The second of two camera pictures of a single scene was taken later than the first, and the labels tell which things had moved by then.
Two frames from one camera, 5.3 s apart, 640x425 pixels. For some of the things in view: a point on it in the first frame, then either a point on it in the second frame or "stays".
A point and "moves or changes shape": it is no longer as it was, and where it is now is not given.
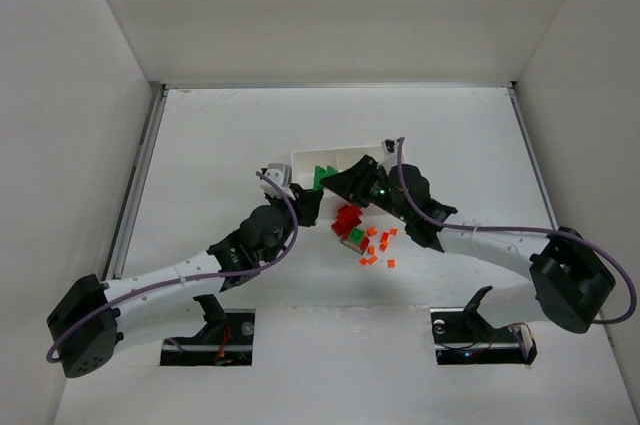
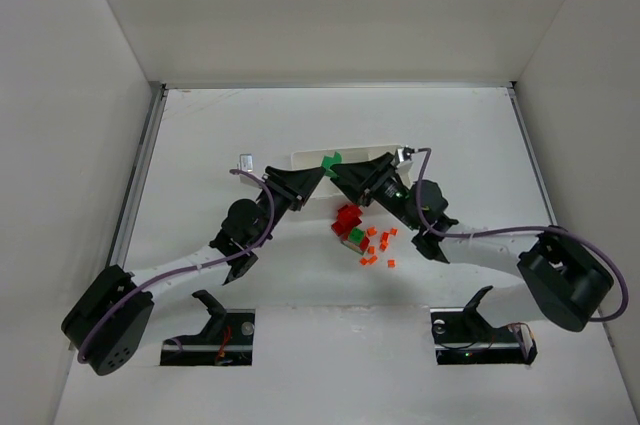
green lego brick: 320,173 moves or changes shape
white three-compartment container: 304,163 stays
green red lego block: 356,240 stays
